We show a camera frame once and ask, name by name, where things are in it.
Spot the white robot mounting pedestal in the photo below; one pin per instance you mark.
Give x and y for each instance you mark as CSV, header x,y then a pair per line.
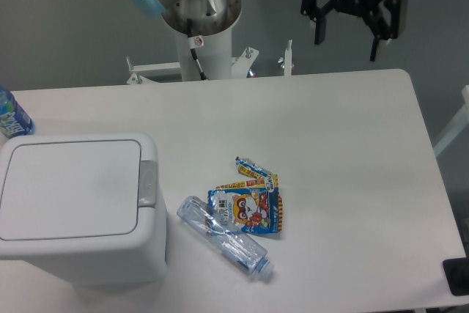
x,y
199,58

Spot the white push-lid trash can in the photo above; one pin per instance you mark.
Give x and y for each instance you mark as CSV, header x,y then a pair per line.
x,y
86,208

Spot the black device at table edge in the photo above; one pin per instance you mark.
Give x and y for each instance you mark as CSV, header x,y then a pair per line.
x,y
456,271

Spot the empty clear plastic bottle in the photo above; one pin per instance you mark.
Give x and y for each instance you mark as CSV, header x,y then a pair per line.
x,y
223,235

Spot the blue labelled water bottle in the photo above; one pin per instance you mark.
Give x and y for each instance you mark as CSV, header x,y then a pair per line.
x,y
14,119

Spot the crumpled yellow snack wrapper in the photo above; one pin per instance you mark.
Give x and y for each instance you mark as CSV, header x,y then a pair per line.
x,y
258,176

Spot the white frame at right edge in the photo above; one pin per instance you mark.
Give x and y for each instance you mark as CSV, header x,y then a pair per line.
x,y
453,128

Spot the blue cartoon snack bag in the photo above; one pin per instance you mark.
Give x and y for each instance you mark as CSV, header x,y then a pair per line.
x,y
255,210

